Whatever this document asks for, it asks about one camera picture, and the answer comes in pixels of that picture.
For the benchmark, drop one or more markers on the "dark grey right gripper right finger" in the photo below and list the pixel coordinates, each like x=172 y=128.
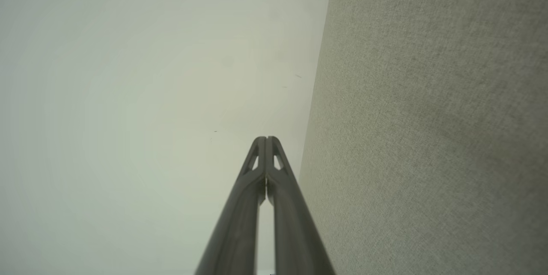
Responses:
x=295 y=228

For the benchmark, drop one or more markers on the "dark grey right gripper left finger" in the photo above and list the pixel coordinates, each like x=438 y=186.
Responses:
x=239 y=215

